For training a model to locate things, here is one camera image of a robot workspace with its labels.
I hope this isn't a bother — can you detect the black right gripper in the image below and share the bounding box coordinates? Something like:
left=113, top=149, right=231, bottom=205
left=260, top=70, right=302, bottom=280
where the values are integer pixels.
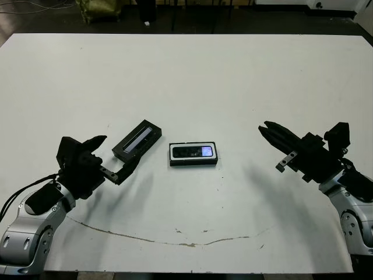
left=258, top=120, right=347, bottom=185

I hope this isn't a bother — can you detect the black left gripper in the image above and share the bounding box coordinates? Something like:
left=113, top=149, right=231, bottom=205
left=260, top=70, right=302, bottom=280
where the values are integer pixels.
left=59, top=134, right=140, bottom=201

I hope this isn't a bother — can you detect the black slim camera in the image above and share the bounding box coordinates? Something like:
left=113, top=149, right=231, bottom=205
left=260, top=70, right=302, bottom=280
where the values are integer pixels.
left=171, top=144, right=216, bottom=159

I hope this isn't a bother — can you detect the white cabinet with black knob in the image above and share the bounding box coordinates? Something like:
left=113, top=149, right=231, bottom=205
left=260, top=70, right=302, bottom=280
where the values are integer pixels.
left=308, top=0, right=358, bottom=16

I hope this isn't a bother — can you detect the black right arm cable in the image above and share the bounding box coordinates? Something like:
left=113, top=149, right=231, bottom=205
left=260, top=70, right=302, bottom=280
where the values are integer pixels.
left=339, top=156, right=356, bottom=173

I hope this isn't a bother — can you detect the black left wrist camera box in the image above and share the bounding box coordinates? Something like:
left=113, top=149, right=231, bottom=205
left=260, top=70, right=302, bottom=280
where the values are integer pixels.
left=56, top=136, right=86, bottom=170

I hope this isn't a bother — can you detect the black box with white insert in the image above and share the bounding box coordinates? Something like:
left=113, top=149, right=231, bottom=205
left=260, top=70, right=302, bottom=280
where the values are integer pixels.
left=168, top=141, right=219, bottom=168

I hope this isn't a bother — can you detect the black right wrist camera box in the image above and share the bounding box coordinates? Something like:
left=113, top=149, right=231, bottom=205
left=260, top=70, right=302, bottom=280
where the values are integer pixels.
left=323, top=121, right=351, bottom=153

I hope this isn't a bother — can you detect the white board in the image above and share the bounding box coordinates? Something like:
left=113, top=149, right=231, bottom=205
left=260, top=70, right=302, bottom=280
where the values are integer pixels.
left=354, top=0, right=373, bottom=46

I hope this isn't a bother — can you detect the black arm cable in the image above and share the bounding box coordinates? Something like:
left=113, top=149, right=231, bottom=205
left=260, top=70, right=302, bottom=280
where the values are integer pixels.
left=339, top=156, right=356, bottom=173
left=0, top=173, right=64, bottom=223

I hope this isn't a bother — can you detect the olive green bag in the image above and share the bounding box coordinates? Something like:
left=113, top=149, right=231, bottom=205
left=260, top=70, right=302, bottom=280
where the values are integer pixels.
left=75, top=0, right=121, bottom=23

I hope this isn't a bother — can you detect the black box lid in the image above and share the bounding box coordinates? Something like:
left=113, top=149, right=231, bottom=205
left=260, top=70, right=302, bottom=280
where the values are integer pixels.
left=111, top=118, right=163, bottom=163

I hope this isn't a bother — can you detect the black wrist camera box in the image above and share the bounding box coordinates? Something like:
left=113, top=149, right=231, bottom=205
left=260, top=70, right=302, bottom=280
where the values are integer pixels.
left=56, top=136, right=86, bottom=170
left=323, top=121, right=351, bottom=153

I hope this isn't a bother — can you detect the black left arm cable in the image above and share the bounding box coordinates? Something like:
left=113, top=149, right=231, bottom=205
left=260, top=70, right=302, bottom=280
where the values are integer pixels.
left=0, top=173, right=64, bottom=223

